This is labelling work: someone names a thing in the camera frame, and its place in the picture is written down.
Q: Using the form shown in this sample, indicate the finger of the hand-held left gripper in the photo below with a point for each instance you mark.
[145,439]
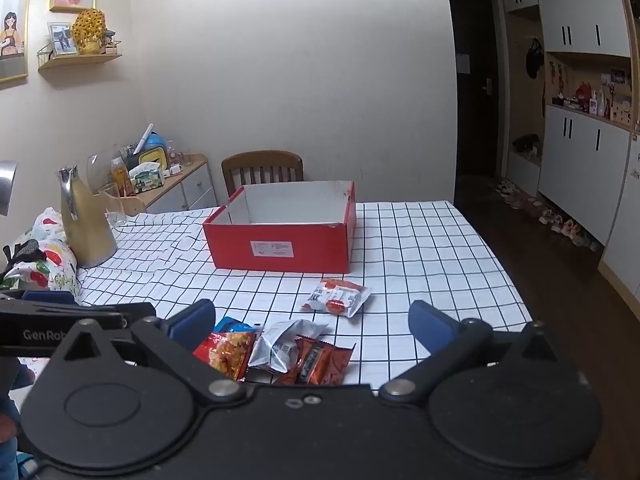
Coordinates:
[60,316]
[50,298]

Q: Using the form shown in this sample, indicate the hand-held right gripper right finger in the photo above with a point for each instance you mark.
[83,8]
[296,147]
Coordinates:
[430,326]

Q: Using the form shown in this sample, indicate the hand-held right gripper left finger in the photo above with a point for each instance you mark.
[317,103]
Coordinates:
[192,324]

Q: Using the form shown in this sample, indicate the blue snack packet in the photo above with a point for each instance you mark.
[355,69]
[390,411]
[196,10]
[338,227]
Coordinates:
[232,325]

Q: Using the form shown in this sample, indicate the red and yellow snack packet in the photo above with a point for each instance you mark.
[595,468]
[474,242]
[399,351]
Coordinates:
[225,355]

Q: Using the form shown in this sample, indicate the red cardboard box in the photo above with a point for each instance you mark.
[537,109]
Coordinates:
[225,250]

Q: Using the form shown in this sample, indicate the silver snack packet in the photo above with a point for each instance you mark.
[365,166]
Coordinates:
[275,347]

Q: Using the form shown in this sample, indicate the orange and white snack packet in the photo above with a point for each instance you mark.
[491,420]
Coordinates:
[335,300]

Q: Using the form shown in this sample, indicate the brown and orange snack packet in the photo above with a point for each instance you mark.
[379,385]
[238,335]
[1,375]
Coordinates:
[320,365]

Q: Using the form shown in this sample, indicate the colourful printed plastic bag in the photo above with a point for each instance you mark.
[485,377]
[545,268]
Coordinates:
[50,260]

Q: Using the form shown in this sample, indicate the dark cloth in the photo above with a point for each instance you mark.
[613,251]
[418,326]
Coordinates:
[25,252]

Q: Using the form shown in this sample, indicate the white checkered tablecloth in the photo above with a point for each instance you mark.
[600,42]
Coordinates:
[425,260]

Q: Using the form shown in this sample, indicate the gold thermos jug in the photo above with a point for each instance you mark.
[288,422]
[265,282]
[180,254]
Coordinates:
[85,230]

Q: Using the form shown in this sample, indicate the wooden sideboard with grey drawers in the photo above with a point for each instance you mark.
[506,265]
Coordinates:
[195,185]

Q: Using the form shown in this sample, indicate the orange drink bottle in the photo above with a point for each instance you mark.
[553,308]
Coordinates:
[120,177]

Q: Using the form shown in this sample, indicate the green tissue box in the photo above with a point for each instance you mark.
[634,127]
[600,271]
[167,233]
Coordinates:
[147,180]

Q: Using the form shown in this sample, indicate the small white gadget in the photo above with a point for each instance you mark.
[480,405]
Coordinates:
[176,169]

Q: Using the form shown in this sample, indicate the row of shoes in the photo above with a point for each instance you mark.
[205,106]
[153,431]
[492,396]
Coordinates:
[550,217]

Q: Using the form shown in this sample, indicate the clear glass cup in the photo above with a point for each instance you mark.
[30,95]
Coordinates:
[175,152]

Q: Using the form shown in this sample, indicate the dark wooden chair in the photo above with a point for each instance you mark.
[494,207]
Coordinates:
[262,157]

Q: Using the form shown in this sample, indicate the white stick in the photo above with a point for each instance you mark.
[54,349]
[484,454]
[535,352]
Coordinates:
[147,136]

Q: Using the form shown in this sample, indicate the dark brown bag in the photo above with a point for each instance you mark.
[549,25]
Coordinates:
[525,142]

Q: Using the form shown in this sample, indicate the white and wood cabinet unit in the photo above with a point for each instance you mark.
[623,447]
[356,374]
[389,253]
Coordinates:
[575,160]

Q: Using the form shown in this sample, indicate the dark entrance door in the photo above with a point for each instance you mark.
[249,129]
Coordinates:
[475,110]

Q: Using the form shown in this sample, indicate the gold ornament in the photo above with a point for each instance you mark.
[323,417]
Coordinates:
[90,30]

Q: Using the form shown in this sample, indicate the group of shelf ornaments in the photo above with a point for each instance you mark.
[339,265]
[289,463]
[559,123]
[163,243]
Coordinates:
[582,95]

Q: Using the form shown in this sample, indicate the black hanging bag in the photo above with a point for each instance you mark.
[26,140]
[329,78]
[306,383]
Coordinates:
[534,60]

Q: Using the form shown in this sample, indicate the wooden wall shelf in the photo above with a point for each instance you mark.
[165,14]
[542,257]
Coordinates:
[75,61]

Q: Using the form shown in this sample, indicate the small photo frame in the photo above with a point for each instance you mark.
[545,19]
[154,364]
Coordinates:
[62,40]

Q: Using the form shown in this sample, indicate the large framed wall poster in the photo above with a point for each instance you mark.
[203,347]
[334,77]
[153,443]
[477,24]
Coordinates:
[12,35]

